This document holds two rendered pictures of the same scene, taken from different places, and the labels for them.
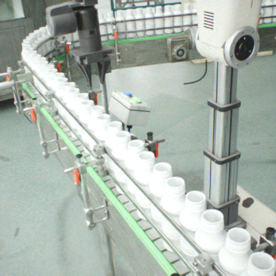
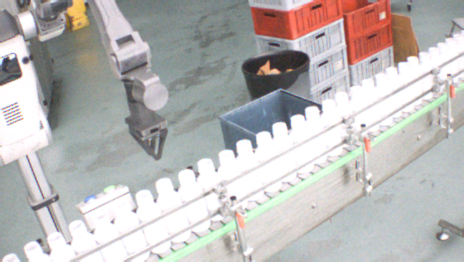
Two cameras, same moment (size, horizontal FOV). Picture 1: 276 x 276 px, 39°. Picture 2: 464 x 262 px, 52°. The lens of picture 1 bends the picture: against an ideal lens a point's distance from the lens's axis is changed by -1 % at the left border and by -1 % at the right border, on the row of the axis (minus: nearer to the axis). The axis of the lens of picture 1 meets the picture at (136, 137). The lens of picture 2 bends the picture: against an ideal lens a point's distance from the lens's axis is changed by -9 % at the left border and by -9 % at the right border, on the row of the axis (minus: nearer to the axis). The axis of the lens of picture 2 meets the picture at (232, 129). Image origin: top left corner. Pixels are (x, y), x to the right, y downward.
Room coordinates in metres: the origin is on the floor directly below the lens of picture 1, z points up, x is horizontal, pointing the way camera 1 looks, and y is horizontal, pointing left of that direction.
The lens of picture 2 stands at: (0.89, 1.17, 1.80)
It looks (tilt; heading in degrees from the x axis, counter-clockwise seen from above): 27 degrees down; 266
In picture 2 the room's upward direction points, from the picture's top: 11 degrees counter-clockwise
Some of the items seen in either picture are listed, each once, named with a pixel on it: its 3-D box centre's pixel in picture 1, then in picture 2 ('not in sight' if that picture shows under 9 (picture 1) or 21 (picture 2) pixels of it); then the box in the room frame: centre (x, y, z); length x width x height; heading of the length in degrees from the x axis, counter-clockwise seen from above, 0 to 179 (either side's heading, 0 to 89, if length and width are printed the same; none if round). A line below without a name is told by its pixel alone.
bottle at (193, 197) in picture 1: (195, 230); (314, 135); (0.57, -0.10, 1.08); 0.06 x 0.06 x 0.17
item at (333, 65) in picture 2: not in sight; (305, 65); (-0.04, -2.54, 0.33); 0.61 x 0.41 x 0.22; 32
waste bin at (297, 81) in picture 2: not in sight; (282, 106); (0.30, -1.95, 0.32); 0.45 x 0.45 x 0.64
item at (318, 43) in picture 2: not in sight; (302, 39); (-0.04, -2.54, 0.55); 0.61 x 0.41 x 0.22; 32
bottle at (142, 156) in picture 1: (147, 186); (268, 162); (0.73, -0.02, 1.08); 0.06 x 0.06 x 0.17
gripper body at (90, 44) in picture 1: (90, 42); (142, 112); (1.00, 0.10, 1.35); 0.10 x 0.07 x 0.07; 115
